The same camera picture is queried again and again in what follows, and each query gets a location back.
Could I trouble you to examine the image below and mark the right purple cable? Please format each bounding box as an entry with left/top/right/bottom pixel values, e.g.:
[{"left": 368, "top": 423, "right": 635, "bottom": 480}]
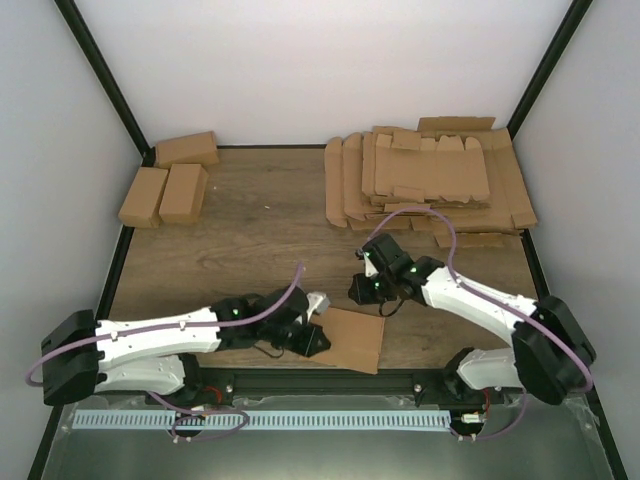
[{"left": 357, "top": 206, "right": 594, "bottom": 444}]

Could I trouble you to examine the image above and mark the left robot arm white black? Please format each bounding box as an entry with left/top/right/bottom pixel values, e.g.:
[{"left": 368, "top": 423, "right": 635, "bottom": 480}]
[{"left": 41, "top": 288, "right": 331, "bottom": 406}]

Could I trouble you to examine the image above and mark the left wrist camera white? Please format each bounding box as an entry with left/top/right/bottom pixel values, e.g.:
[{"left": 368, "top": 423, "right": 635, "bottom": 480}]
[{"left": 306, "top": 292, "right": 331, "bottom": 319}]

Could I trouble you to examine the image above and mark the purple cable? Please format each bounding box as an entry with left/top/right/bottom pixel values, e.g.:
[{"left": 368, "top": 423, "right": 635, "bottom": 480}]
[
  {"left": 357, "top": 206, "right": 594, "bottom": 444},
  {"left": 26, "top": 262, "right": 306, "bottom": 444}
]

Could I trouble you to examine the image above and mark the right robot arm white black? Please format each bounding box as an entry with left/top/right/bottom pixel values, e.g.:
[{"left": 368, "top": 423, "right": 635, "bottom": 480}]
[{"left": 348, "top": 234, "right": 597, "bottom": 405}]

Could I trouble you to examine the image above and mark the black corner post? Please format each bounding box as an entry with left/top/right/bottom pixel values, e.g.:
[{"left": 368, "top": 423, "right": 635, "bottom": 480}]
[
  {"left": 54, "top": 0, "right": 155, "bottom": 167},
  {"left": 507, "top": 0, "right": 593, "bottom": 139}
]

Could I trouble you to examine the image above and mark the stack of flat cardboard sheets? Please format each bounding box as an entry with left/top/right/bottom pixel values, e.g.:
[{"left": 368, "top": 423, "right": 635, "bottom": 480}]
[{"left": 324, "top": 116, "right": 538, "bottom": 247}]

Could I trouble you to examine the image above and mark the right black corner post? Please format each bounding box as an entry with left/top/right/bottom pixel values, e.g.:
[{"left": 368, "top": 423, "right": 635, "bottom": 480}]
[{"left": 507, "top": 0, "right": 593, "bottom": 139}]

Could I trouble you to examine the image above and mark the folded cardboard box back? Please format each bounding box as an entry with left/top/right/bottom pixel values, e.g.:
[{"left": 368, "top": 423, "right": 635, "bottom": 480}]
[{"left": 155, "top": 131, "right": 219, "bottom": 169}]

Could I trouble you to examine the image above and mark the black aluminium frame rail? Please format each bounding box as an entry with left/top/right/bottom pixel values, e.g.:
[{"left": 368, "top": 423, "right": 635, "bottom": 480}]
[{"left": 162, "top": 368, "right": 521, "bottom": 407}]

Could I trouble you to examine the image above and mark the cardboard box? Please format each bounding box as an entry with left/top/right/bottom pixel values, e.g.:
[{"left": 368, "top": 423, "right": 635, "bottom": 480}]
[
  {"left": 118, "top": 167, "right": 168, "bottom": 228},
  {"left": 159, "top": 164, "right": 209, "bottom": 224},
  {"left": 310, "top": 307, "right": 385, "bottom": 375},
  {"left": 155, "top": 131, "right": 219, "bottom": 169}
]

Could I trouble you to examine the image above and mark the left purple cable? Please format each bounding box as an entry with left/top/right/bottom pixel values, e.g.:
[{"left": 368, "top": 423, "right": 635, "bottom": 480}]
[{"left": 26, "top": 262, "right": 306, "bottom": 444}]

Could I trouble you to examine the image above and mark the left black corner post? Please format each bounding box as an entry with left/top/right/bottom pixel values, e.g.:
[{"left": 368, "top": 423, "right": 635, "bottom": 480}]
[{"left": 54, "top": 0, "right": 155, "bottom": 167}]

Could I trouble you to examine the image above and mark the light blue slotted cable duct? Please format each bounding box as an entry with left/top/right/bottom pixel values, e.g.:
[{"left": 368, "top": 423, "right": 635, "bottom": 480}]
[{"left": 71, "top": 410, "right": 451, "bottom": 432}]

